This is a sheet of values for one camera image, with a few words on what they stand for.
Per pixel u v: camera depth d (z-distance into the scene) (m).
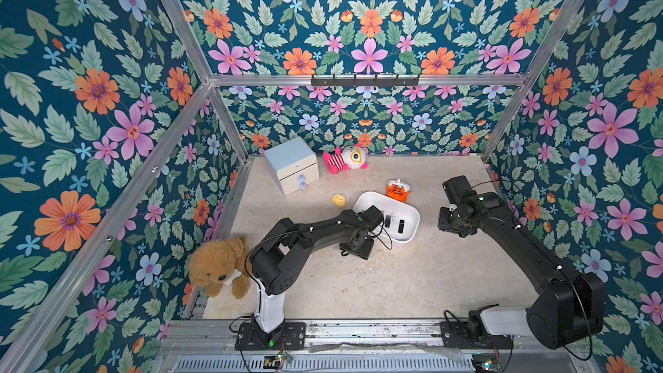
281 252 0.53
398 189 1.01
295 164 0.98
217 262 0.70
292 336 0.74
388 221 0.98
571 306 0.39
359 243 0.76
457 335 0.73
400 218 0.99
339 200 1.02
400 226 0.96
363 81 0.93
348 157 1.11
